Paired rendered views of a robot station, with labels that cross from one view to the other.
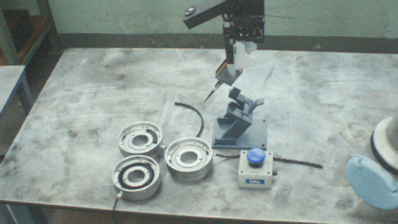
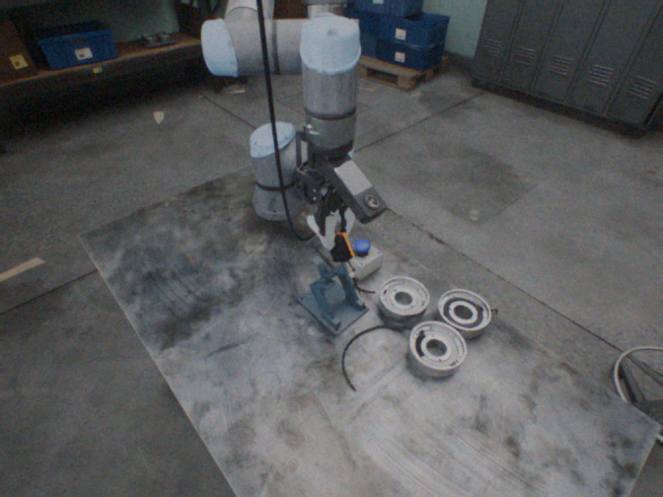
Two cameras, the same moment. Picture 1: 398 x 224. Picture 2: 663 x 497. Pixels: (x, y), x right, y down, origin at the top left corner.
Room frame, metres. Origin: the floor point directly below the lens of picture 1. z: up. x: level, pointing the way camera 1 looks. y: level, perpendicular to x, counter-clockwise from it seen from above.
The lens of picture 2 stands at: (1.31, 0.22, 1.47)
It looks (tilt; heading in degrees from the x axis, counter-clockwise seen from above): 43 degrees down; 216
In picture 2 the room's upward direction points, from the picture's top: straight up
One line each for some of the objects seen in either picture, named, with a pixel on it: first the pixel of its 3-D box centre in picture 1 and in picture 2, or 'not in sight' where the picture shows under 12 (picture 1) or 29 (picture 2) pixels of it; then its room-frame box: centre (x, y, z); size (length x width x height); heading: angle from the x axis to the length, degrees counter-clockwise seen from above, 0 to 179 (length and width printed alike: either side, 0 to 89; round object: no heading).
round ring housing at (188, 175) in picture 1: (189, 160); (403, 301); (0.79, 0.03, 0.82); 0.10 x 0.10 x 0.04
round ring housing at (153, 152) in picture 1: (140, 142); (435, 349); (0.86, 0.14, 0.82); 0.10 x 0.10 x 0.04
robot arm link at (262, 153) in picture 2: not in sight; (276, 153); (0.66, -0.43, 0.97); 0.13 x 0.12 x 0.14; 129
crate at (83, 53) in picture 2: not in sight; (76, 44); (-0.19, -3.45, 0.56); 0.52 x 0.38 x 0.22; 165
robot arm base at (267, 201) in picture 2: not in sight; (277, 189); (0.67, -0.44, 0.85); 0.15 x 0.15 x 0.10
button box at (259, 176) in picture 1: (258, 169); (359, 256); (0.74, -0.12, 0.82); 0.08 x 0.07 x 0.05; 78
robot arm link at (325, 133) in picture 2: not in sight; (329, 125); (0.88, -0.10, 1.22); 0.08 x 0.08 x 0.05
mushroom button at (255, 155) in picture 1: (255, 160); (361, 250); (0.74, -0.11, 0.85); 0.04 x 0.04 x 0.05
